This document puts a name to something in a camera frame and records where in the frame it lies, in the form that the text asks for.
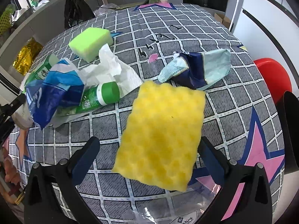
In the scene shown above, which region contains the green sponge block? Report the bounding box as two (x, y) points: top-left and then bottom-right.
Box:
(68, 27), (113, 63)

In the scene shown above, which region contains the white green carton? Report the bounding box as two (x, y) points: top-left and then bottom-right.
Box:
(20, 54), (59, 93)

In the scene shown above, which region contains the white paper towel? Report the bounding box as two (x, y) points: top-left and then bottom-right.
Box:
(80, 44), (142, 98)

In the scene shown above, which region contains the gold foil bag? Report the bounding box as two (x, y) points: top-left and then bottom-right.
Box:
(13, 37), (43, 76)

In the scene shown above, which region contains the white refrigerator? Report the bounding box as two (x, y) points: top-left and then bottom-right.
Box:
(233, 0), (298, 90)

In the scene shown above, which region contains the light blue navy wrapper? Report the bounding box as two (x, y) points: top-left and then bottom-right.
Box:
(158, 49), (232, 91)

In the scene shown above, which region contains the blue white plastic bag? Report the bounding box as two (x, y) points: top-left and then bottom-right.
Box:
(25, 58), (85, 129)

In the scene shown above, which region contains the grey checkered tablecloth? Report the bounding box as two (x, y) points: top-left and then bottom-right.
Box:
(10, 4), (284, 223)

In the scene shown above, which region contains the yellow textured sponge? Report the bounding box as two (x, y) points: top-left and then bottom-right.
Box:
(112, 80), (206, 192)

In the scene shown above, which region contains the cardboard box on floor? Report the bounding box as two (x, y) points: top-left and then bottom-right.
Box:
(214, 13), (232, 30)

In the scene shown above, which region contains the green-capped plastic bottle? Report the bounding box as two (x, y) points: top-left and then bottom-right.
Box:
(56, 81), (121, 117)

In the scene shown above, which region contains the clear plastic packaging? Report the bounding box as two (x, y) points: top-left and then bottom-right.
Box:
(130, 181), (221, 223)

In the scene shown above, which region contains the red round stool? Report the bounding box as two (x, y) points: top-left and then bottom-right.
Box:
(254, 58), (292, 104)

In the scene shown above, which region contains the black plastic bag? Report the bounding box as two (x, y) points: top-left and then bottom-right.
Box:
(64, 0), (95, 30)

